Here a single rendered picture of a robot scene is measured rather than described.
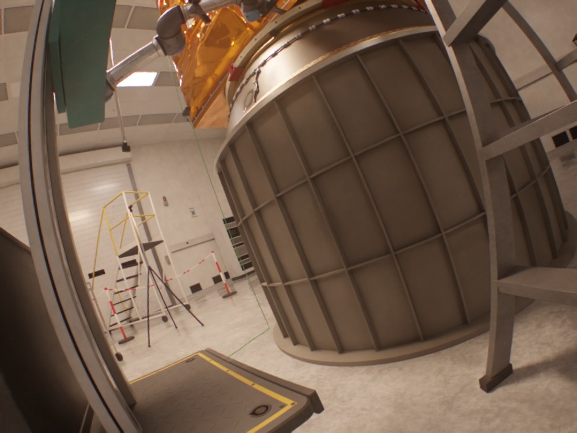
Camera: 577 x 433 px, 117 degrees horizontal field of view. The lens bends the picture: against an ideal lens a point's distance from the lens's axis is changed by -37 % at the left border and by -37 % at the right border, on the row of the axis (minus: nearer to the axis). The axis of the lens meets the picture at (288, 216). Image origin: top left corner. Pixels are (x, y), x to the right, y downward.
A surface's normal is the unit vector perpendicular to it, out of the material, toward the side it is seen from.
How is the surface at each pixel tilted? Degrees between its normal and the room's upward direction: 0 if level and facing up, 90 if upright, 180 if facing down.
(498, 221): 93
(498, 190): 93
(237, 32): 92
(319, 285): 90
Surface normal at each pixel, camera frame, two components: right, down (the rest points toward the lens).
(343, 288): -0.61, 0.18
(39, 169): 0.54, -0.28
